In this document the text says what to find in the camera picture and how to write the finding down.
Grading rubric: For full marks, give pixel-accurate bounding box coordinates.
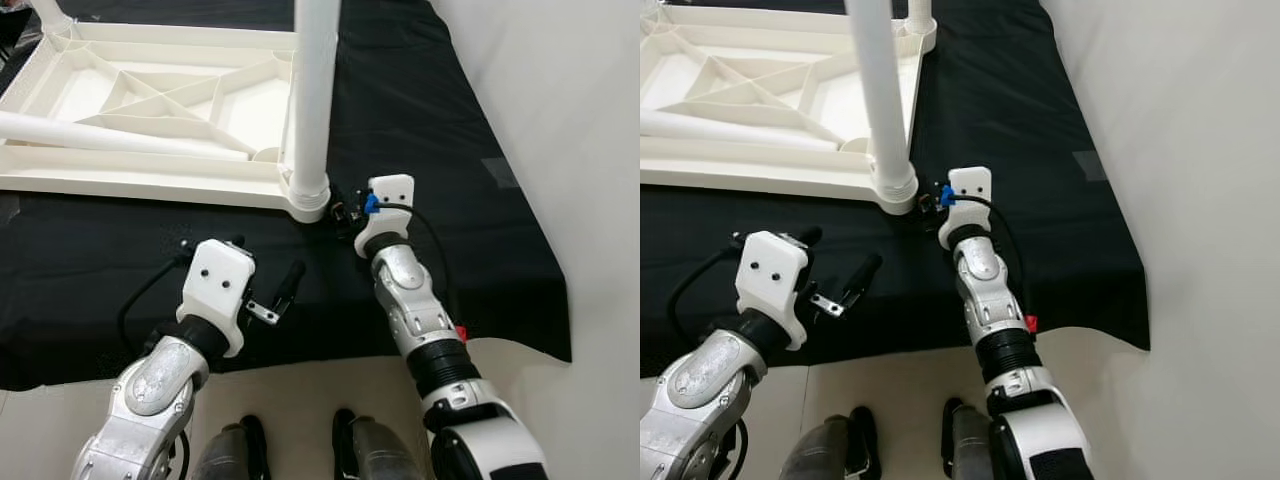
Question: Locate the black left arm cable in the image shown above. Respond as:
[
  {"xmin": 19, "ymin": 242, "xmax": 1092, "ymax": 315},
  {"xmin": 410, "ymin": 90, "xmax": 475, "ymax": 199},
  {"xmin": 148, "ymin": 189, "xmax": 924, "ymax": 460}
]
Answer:
[
  {"xmin": 666, "ymin": 239, "xmax": 748, "ymax": 348},
  {"xmin": 117, "ymin": 239, "xmax": 198, "ymax": 353}
]

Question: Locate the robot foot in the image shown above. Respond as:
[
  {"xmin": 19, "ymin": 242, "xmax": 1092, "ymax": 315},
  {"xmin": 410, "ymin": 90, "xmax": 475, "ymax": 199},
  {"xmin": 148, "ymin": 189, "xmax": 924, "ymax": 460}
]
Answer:
[
  {"xmin": 779, "ymin": 404, "xmax": 883, "ymax": 480},
  {"xmin": 942, "ymin": 396, "xmax": 1003, "ymax": 480},
  {"xmin": 189, "ymin": 414, "xmax": 271, "ymax": 480},
  {"xmin": 332, "ymin": 407, "xmax": 428, "ymax": 480}
]

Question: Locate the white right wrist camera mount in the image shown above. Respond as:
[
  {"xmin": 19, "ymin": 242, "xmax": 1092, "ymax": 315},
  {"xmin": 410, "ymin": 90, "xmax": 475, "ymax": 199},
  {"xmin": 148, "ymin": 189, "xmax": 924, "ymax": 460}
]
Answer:
[
  {"xmin": 936, "ymin": 166, "xmax": 995, "ymax": 253},
  {"xmin": 354, "ymin": 174, "xmax": 417, "ymax": 261}
]

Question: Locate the black tablecloth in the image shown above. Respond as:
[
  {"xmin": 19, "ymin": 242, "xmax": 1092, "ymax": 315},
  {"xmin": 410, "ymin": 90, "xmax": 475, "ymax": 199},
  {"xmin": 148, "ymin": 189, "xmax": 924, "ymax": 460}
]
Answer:
[
  {"xmin": 640, "ymin": 0, "xmax": 1153, "ymax": 378},
  {"xmin": 0, "ymin": 0, "xmax": 574, "ymax": 393}
]

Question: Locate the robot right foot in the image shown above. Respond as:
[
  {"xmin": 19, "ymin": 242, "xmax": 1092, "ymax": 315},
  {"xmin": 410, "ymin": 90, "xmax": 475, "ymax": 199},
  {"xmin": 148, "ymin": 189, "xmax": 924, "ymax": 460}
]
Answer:
[
  {"xmin": 332, "ymin": 407, "xmax": 428, "ymax": 480},
  {"xmin": 942, "ymin": 396, "xmax": 1003, "ymax": 480}
]

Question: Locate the white plastic table top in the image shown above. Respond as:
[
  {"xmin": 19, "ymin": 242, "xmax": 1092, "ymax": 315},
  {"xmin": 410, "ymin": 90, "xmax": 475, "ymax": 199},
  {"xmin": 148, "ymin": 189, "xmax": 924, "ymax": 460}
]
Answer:
[
  {"xmin": 0, "ymin": 21, "xmax": 333, "ymax": 224},
  {"xmin": 640, "ymin": 4, "xmax": 939, "ymax": 217}
]

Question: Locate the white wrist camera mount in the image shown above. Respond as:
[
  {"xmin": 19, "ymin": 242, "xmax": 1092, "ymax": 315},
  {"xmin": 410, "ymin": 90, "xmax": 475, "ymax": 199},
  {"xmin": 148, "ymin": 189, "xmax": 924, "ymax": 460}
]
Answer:
[
  {"xmin": 936, "ymin": 166, "xmax": 995, "ymax": 253},
  {"xmin": 734, "ymin": 231, "xmax": 812, "ymax": 352},
  {"xmin": 354, "ymin": 174, "xmax": 417, "ymax": 261},
  {"xmin": 177, "ymin": 239, "xmax": 257, "ymax": 359}
]

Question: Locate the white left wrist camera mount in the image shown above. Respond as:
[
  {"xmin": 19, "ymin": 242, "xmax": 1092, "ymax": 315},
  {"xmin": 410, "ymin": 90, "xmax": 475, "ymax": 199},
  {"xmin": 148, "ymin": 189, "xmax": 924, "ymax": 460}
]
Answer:
[
  {"xmin": 177, "ymin": 239, "xmax": 257, "ymax": 359},
  {"xmin": 734, "ymin": 231, "xmax": 812, "ymax": 352}
]

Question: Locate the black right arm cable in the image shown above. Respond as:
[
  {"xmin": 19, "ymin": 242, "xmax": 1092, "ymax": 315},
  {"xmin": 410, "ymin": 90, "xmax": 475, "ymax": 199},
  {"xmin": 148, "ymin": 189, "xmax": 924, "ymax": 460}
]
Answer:
[
  {"xmin": 958, "ymin": 194, "xmax": 1028, "ymax": 303},
  {"xmin": 383, "ymin": 204, "xmax": 453, "ymax": 313}
]

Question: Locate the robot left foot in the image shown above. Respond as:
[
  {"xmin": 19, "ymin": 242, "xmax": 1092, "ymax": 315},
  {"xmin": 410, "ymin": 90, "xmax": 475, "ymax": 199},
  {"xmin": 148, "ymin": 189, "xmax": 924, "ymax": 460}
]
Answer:
[
  {"xmin": 779, "ymin": 404, "xmax": 883, "ymax": 480},
  {"xmin": 189, "ymin": 414, "xmax": 271, "ymax": 480}
]

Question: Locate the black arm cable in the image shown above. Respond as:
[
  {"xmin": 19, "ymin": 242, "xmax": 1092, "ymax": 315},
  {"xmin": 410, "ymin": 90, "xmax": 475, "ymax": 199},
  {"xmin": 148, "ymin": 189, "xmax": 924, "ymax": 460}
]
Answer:
[
  {"xmin": 117, "ymin": 239, "xmax": 198, "ymax": 353},
  {"xmin": 958, "ymin": 194, "xmax": 1028, "ymax": 303},
  {"xmin": 666, "ymin": 239, "xmax": 748, "ymax": 348},
  {"xmin": 383, "ymin": 204, "xmax": 453, "ymax": 313}
]

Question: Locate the small clear tape piece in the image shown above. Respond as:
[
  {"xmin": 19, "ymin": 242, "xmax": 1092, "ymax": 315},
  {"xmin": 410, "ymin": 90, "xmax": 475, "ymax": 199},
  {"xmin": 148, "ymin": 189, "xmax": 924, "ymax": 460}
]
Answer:
[
  {"xmin": 479, "ymin": 154, "xmax": 523, "ymax": 192},
  {"xmin": 1071, "ymin": 149, "xmax": 1111, "ymax": 185}
]

